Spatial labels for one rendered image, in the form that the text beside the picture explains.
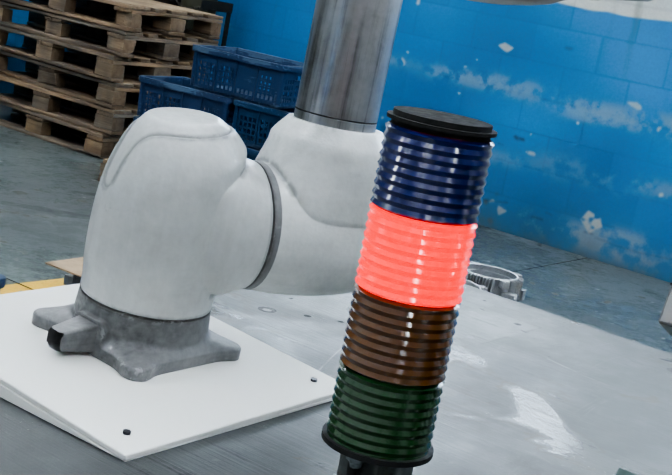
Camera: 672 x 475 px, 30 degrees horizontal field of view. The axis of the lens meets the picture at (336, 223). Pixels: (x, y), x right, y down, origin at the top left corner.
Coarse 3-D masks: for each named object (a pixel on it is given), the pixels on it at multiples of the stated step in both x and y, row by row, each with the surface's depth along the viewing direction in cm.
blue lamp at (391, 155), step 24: (384, 144) 66; (408, 144) 65; (432, 144) 64; (456, 144) 64; (480, 144) 65; (384, 168) 66; (408, 168) 65; (432, 168) 65; (456, 168) 65; (480, 168) 66; (384, 192) 66; (408, 192) 65; (432, 192) 65; (456, 192) 65; (480, 192) 66; (408, 216) 65; (432, 216) 65; (456, 216) 65
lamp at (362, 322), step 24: (360, 288) 68; (360, 312) 67; (384, 312) 66; (408, 312) 66; (432, 312) 66; (456, 312) 68; (360, 336) 67; (384, 336) 67; (408, 336) 66; (432, 336) 67; (360, 360) 67; (384, 360) 67; (408, 360) 67; (432, 360) 67; (408, 384) 67; (432, 384) 68
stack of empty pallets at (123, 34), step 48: (0, 0) 762; (48, 0) 786; (96, 0) 713; (144, 0) 772; (0, 48) 764; (48, 48) 738; (96, 48) 715; (144, 48) 787; (192, 48) 768; (0, 96) 766; (48, 96) 739; (96, 96) 717; (96, 144) 716
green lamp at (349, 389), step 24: (336, 384) 70; (360, 384) 68; (384, 384) 67; (336, 408) 69; (360, 408) 68; (384, 408) 67; (408, 408) 67; (432, 408) 68; (336, 432) 69; (360, 432) 68; (384, 432) 67; (408, 432) 68; (432, 432) 70; (384, 456) 68; (408, 456) 68
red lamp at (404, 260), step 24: (384, 216) 66; (384, 240) 66; (408, 240) 65; (432, 240) 65; (456, 240) 66; (360, 264) 68; (384, 264) 66; (408, 264) 66; (432, 264) 66; (456, 264) 66; (384, 288) 66; (408, 288) 66; (432, 288) 66; (456, 288) 67
